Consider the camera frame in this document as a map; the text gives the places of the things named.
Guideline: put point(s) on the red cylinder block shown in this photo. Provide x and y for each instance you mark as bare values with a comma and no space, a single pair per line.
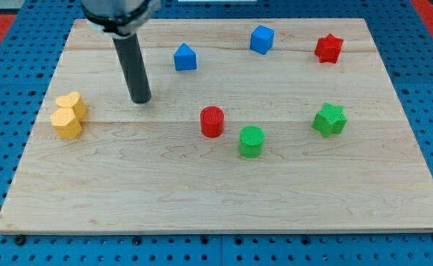
212,121

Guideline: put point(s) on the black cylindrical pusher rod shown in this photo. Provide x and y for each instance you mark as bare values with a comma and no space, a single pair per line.
133,67

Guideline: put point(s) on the red star block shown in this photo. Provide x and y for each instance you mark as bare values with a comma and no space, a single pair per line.
329,48

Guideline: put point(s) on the green cylinder block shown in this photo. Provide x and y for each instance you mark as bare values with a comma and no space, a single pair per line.
251,139

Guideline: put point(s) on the wooden board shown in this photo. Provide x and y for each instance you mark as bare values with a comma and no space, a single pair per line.
147,169

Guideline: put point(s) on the yellow hexagon block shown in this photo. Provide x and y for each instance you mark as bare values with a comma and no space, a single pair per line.
66,123

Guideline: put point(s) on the blue cube block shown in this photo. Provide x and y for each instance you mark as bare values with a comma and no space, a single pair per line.
261,39

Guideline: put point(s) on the yellow heart block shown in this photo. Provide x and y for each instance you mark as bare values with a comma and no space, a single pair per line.
72,101

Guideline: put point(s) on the blue triangular prism block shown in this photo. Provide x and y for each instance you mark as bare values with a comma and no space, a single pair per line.
185,58

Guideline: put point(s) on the green star block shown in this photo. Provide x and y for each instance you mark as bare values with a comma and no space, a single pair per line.
330,119

